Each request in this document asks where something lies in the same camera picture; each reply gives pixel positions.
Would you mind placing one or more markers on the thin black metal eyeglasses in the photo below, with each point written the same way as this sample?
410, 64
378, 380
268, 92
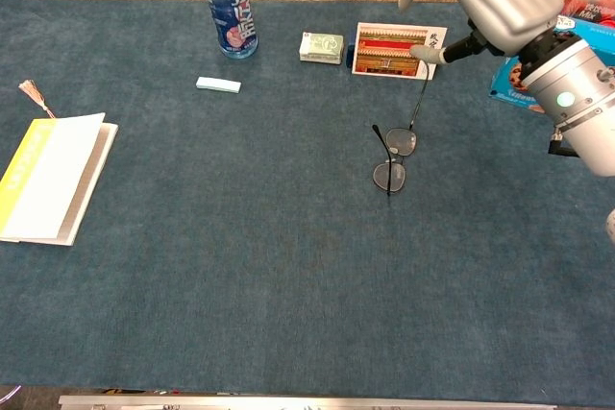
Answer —
401, 142

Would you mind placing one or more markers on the blue cookie box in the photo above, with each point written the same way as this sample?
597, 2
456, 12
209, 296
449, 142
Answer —
504, 83

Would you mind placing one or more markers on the palace picture postcard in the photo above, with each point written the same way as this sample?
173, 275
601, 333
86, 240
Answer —
384, 52

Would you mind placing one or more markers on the small green white box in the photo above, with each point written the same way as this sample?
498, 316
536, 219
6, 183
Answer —
322, 47

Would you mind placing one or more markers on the blue labelled water bottle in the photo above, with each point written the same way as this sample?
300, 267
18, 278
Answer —
230, 21

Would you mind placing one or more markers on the pale green small strip box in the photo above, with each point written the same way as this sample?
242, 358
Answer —
218, 84

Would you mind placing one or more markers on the teal felt table cloth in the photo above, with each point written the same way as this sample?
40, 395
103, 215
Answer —
240, 261

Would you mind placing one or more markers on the pink bookmark tassel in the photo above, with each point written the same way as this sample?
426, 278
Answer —
31, 89

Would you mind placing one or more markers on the yellow white Lexicon book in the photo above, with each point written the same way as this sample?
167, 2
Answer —
48, 179

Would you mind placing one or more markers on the aluminium profile rail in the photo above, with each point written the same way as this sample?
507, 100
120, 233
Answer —
288, 402

